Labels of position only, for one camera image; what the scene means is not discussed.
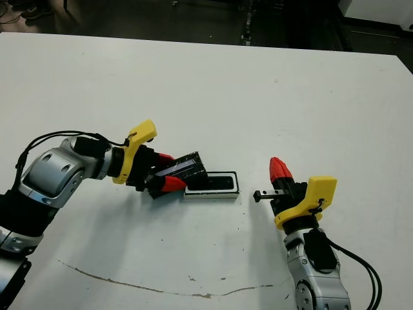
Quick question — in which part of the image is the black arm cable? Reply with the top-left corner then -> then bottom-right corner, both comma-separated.
15,130 -> 130,172
328,241 -> 383,310

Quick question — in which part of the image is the white camera box base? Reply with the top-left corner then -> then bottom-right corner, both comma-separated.
183,170 -> 241,203

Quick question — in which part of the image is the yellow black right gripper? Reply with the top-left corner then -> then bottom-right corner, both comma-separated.
252,156 -> 338,231

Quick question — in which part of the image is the metal floor cable track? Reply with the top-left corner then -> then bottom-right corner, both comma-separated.
239,0 -> 256,45

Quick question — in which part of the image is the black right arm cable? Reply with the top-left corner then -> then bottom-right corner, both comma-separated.
328,241 -> 383,310

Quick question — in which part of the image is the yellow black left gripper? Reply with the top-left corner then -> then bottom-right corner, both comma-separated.
112,119 -> 188,200

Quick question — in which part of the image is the white cabinet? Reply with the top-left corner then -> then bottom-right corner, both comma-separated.
338,0 -> 413,32

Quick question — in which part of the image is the black camera box lid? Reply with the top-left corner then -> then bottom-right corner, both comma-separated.
159,150 -> 209,182

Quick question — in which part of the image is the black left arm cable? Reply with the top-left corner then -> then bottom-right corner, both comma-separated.
15,130 -> 130,172

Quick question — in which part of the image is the dark shoe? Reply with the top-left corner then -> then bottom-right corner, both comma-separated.
23,0 -> 53,21

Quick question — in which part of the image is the black slim camera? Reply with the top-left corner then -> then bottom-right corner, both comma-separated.
188,174 -> 234,192

